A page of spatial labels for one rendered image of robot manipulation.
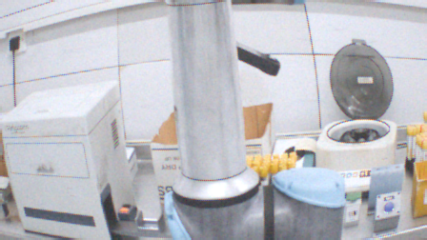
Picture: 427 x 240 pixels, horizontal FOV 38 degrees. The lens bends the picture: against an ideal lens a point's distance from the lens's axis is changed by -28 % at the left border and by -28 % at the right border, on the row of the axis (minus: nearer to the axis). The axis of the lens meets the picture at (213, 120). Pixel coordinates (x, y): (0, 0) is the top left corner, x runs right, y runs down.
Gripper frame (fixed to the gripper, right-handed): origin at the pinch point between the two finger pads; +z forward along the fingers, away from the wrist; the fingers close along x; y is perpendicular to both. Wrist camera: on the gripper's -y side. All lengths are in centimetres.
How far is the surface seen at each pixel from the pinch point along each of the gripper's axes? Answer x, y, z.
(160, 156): -16.4, 19.1, 9.7
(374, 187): 1.0, -30.7, 15.0
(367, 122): -34.3, -29.8, 10.0
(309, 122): -51, -11, 14
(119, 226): 8.9, 24.8, 17.5
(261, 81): -51, 0, 3
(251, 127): -43.9, 3.2, 12.0
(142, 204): -16.2, 25.5, 21.5
